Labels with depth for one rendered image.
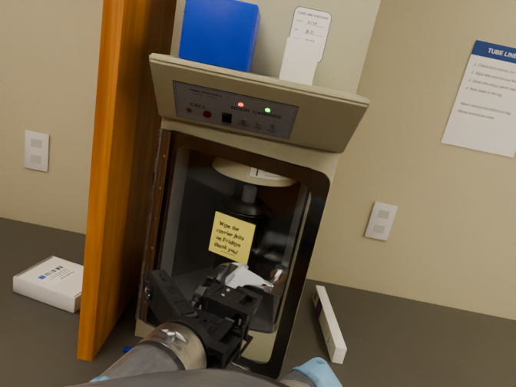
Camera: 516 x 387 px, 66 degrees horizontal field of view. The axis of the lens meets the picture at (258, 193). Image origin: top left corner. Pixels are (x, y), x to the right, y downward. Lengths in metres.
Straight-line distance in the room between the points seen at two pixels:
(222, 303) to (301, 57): 0.36
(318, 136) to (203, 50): 0.22
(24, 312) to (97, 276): 0.28
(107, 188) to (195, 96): 0.21
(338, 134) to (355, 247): 0.67
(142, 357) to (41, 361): 0.47
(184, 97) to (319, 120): 0.21
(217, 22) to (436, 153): 0.82
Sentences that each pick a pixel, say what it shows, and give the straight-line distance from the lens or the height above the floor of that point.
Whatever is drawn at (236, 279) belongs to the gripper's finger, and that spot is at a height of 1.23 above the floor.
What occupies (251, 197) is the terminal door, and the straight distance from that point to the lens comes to 0.65.
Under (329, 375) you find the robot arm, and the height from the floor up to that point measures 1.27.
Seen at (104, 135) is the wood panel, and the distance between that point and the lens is 0.67.
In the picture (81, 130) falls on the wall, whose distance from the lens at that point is 1.27.
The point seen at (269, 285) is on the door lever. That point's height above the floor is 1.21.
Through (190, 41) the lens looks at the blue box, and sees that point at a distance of 0.60.
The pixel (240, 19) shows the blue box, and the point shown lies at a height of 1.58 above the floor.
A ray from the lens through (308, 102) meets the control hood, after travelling 0.60.
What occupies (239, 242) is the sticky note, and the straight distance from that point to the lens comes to 0.69.
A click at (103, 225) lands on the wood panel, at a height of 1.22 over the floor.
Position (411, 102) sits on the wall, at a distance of 1.19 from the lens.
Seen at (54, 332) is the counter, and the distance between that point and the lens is 0.94.
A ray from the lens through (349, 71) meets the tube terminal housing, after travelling 0.71.
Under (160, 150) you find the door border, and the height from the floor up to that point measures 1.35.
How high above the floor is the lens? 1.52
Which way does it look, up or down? 17 degrees down
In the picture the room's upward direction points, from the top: 12 degrees clockwise
